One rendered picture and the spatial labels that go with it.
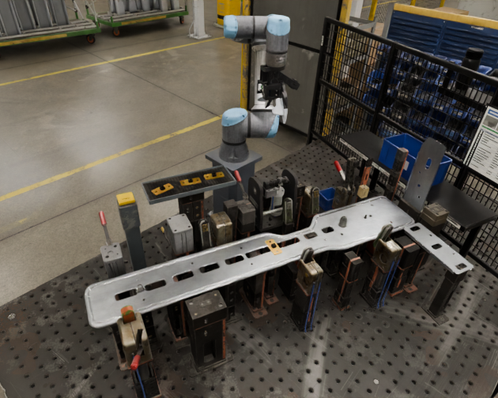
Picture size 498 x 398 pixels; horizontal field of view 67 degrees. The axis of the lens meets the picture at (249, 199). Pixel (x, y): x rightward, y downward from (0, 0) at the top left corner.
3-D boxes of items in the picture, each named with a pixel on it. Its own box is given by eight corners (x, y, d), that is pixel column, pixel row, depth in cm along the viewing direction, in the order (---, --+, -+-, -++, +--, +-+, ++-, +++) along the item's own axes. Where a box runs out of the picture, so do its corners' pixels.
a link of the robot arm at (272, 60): (280, 47, 135) (292, 54, 129) (279, 60, 138) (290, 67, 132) (262, 49, 133) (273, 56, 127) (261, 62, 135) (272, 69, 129)
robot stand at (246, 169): (206, 215, 212) (204, 154, 188) (233, 200, 224) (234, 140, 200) (232, 234, 201) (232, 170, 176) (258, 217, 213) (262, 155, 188)
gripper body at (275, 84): (256, 95, 142) (258, 62, 135) (276, 91, 145) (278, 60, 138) (265, 103, 136) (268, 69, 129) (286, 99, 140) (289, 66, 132)
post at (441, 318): (439, 325, 160) (465, 279, 143) (419, 306, 168) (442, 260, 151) (450, 320, 162) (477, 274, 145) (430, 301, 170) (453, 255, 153)
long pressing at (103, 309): (91, 339, 118) (90, 336, 117) (82, 287, 134) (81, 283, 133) (418, 223, 168) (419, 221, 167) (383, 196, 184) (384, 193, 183)
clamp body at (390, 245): (371, 313, 164) (391, 257, 143) (353, 293, 172) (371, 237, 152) (386, 306, 167) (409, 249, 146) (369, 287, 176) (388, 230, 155)
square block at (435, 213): (412, 273, 183) (437, 216, 161) (400, 262, 189) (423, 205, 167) (424, 268, 186) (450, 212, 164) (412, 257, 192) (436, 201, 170)
